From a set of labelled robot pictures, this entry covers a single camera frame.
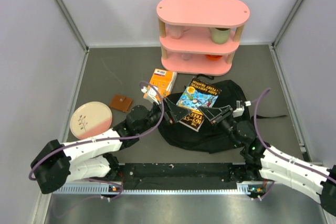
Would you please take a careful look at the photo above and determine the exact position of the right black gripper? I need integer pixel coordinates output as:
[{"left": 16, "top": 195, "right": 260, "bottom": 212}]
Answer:
[{"left": 198, "top": 105, "right": 241, "bottom": 148}]

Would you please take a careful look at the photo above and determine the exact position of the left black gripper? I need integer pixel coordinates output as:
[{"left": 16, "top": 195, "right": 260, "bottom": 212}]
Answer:
[{"left": 136, "top": 97, "right": 191, "bottom": 134}]

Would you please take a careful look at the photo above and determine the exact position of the black student backpack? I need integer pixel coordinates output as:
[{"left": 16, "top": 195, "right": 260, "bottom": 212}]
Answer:
[{"left": 157, "top": 73, "right": 288, "bottom": 154}]

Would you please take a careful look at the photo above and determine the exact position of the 169-storey treehouse book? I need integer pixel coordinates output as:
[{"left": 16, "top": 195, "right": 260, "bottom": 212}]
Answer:
[{"left": 176, "top": 78, "right": 222, "bottom": 132}]

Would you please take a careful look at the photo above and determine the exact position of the orange paperback book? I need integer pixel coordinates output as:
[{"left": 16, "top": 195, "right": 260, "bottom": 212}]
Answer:
[{"left": 150, "top": 68, "right": 177, "bottom": 98}]

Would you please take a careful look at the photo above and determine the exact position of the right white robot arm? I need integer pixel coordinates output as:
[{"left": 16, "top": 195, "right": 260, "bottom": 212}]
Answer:
[{"left": 199, "top": 106, "right": 335, "bottom": 215}]

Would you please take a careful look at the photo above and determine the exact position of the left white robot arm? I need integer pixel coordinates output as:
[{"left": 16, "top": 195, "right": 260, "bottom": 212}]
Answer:
[{"left": 28, "top": 98, "right": 190, "bottom": 194}]

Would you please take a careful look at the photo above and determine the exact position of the brown leather wallet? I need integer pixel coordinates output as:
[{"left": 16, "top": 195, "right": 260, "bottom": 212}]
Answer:
[{"left": 109, "top": 94, "right": 133, "bottom": 112}]

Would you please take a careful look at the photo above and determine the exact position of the clear glass cup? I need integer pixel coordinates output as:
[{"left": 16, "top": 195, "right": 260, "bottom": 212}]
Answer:
[{"left": 181, "top": 53, "right": 193, "bottom": 61}]

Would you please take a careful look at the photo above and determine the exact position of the orange bowl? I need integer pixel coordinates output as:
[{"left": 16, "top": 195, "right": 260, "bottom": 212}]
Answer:
[{"left": 205, "top": 55, "right": 223, "bottom": 61}]

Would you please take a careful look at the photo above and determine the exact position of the green mug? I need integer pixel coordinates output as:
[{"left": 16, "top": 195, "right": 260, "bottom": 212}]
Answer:
[{"left": 209, "top": 27, "right": 230, "bottom": 45}]

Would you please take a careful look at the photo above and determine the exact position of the pink mug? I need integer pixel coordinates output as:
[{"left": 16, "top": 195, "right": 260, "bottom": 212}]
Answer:
[{"left": 167, "top": 25, "right": 190, "bottom": 39}]

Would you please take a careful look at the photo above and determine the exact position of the pink three-tier shelf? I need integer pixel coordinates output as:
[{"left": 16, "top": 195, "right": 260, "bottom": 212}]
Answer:
[{"left": 156, "top": 0, "right": 250, "bottom": 76}]

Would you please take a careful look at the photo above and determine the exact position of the cream floral plate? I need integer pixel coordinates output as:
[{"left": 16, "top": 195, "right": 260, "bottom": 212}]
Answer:
[{"left": 70, "top": 101, "right": 113, "bottom": 140}]

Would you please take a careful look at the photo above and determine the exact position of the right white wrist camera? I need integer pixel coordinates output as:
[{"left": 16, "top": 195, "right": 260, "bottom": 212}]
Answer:
[{"left": 233, "top": 100, "right": 251, "bottom": 118}]

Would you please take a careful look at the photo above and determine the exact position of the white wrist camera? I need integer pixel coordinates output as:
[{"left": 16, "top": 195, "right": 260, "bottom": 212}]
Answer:
[
  {"left": 233, "top": 100, "right": 251, "bottom": 118},
  {"left": 141, "top": 86, "right": 160, "bottom": 104}
]

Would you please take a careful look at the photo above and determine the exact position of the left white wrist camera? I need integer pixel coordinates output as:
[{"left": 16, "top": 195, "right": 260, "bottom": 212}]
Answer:
[{"left": 141, "top": 86, "right": 160, "bottom": 104}]

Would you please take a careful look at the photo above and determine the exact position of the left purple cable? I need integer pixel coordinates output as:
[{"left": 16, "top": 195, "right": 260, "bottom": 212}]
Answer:
[{"left": 28, "top": 81, "right": 165, "bottom": 201}]

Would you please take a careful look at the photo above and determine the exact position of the purple cable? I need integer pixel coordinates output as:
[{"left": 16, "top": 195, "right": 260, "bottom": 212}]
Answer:
[
  {"left": 245, "top": 87, "right": 336, "bottom": 201},
  {"left": 28, "top": 81, "right": 165, "bottom": 201}
]

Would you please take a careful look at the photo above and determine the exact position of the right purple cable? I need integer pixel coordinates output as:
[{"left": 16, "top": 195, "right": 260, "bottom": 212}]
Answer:
[{"left": 245, "top": 87, "right": 336, "bottom": 201}]

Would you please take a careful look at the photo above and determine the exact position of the grey cable duct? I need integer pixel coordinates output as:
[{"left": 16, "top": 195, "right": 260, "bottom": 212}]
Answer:
[{"left": 54, "top": 183, "right": 266, "bottom": 195}]

